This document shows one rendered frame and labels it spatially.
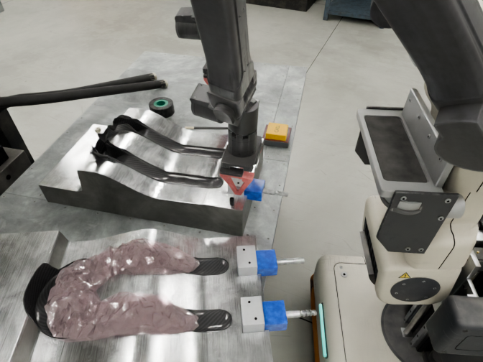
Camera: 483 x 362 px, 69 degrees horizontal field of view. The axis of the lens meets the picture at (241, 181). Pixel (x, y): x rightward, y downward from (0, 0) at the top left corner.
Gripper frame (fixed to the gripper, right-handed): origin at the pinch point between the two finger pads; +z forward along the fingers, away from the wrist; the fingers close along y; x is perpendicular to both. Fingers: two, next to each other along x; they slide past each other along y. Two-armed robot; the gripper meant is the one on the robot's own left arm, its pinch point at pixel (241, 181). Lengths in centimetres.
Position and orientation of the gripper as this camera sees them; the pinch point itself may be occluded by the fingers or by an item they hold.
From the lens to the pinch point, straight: 78.3
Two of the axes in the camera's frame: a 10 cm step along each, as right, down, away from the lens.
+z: -0.2, 7.2, 6.9
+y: -2.2, 6.7, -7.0
